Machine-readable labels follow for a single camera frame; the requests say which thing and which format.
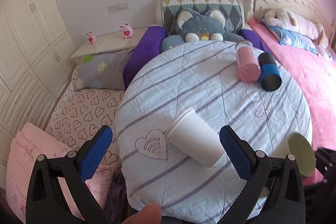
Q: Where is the pink bunny figurine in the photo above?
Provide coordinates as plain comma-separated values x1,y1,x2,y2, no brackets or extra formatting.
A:
120,23,134,40
87,31,97,45

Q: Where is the grey cat plush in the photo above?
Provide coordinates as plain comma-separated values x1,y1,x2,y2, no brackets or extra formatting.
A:
159,9,244,53

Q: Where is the grey flower pillow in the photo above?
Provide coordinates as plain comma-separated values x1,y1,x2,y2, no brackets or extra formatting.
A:
74,49,133,90

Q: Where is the purple bolster cushion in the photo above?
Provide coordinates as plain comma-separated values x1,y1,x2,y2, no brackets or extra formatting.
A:
122,26,270,88

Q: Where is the heart pattern bed sheet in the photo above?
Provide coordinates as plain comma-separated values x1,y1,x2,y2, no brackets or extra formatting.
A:
44,65,127,169

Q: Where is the white paper cup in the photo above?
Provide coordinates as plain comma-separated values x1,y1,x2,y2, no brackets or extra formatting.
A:
165,108,225,168

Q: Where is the green ceramic cup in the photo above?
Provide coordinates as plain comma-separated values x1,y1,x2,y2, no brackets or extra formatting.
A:
287,132,315,177

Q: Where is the pink glass jar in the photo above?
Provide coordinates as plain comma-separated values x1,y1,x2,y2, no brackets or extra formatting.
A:
235,40,261,83

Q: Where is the person's left hand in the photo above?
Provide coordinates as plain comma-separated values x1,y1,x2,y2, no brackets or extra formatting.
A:
122,202,162,224

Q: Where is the right pink bunny figurine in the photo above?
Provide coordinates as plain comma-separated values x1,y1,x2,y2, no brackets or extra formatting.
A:
120,23,134,40

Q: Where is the left pink bunny figurine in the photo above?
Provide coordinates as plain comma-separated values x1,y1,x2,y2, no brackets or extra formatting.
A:
87,31,97,45

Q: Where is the blue black tumbler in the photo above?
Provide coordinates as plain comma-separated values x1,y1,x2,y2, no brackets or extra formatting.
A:
258,52,282,92

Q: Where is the cream wardrobe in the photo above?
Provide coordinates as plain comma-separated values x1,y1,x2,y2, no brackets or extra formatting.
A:
1,0,76,185

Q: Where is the cream wooden headboard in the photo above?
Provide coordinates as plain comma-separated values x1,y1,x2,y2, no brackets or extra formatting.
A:
244,0,335,29

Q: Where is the white pink plush toy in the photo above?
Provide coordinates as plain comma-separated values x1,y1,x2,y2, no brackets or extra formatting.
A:
264,8,329,48

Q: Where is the wall switch panel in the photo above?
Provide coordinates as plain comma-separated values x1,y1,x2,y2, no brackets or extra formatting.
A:
108,2,129,14

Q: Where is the striped white table cloth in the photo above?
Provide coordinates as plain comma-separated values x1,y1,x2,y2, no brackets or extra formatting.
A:
113,41,312,223

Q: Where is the blue cartoon pillow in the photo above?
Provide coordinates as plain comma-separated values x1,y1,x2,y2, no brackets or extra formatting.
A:
266,25,318,54

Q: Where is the white nightstand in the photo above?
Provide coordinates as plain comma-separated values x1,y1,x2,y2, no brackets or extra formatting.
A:
71,27,147,59

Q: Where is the diamond pattern quilted cover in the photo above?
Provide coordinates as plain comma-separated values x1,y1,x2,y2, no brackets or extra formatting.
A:
159,0,245,35

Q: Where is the pink bed blanket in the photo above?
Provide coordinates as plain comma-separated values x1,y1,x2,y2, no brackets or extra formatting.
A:
248,19,335,150

